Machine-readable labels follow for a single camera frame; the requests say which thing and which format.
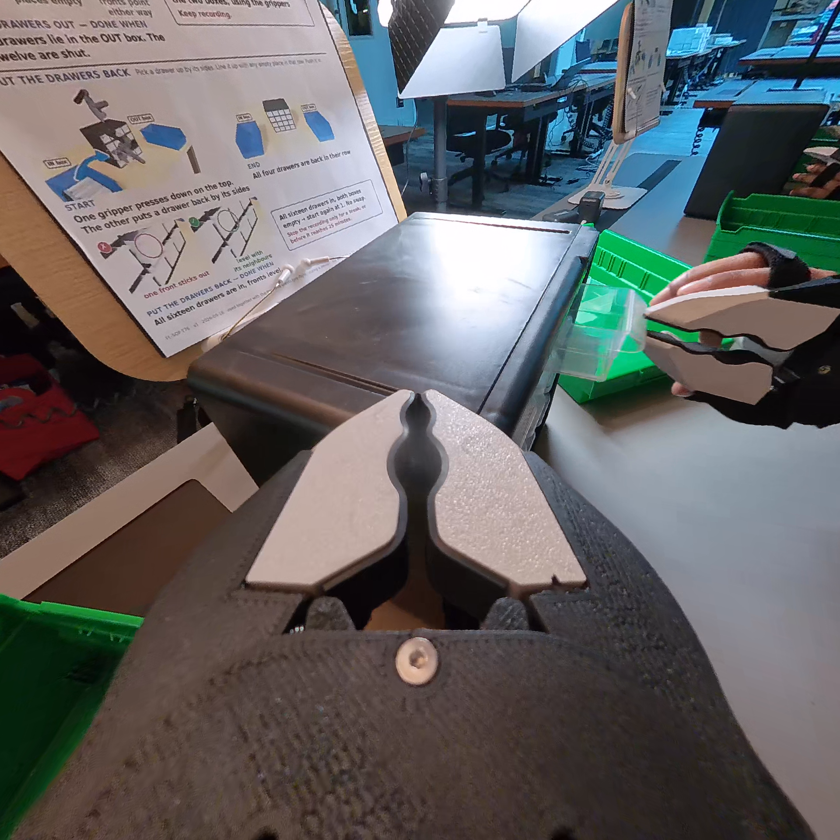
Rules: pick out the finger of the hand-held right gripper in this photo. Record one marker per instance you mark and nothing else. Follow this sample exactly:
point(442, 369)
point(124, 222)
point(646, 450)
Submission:
point(741, 312)
point(715, 374)

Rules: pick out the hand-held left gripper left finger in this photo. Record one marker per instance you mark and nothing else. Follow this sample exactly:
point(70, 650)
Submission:
point(328, 505)

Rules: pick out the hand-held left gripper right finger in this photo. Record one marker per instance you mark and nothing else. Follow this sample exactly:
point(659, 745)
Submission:
point(499, 505)

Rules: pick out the clear plastic drawer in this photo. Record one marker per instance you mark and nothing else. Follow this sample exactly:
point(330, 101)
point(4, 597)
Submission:
point(604, 328)

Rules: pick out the black drawer cabinet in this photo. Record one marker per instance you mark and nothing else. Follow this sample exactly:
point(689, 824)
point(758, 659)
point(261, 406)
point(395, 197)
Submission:
point(407, 302)

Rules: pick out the background work desk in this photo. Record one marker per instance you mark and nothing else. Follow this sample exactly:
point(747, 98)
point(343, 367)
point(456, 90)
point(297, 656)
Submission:
point(525, 98)

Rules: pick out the person's right hand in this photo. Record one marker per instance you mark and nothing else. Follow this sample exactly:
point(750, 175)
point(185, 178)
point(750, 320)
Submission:
point(715, 275)

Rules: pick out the green plastic bin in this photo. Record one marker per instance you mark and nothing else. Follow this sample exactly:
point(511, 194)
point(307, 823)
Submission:
point(774, 226)
point(39, 689)
point(623, 262)

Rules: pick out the dark grey box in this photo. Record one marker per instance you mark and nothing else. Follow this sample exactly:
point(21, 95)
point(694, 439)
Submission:
point(748, 164)

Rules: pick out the small wooden sheet stand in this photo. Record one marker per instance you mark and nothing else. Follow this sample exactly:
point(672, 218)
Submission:
point(613, 193)

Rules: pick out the small black device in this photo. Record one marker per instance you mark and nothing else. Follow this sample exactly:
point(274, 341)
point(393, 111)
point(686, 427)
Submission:
point(590, 207)

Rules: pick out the brown flat panel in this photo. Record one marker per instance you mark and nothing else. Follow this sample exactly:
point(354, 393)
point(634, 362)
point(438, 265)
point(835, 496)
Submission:
point(131, 551)

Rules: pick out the small instruction sheet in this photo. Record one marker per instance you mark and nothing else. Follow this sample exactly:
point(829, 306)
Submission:
point(648, 65)

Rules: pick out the black slanted pole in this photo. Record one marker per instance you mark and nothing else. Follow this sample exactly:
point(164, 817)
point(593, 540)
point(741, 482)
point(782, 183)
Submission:
point(814, 49)

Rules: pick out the red cloth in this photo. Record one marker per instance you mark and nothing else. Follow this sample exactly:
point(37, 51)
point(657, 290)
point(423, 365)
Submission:
point(46, 439)

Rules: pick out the black office chair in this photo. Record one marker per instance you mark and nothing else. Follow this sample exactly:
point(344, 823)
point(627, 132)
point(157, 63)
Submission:
point(485, 148)

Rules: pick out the metal light stand pole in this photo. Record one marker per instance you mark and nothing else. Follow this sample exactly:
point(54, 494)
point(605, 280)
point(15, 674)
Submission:
point(443, 151)

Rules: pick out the large wooden poster board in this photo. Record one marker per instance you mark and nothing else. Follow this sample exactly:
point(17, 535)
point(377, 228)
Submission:
point(59, 275)

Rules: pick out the white softbox light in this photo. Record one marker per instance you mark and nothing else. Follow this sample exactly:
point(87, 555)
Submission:
point(459, 59)

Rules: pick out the large instruction poster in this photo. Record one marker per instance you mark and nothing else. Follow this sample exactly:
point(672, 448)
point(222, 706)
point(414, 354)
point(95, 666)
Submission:
point(164, 131)

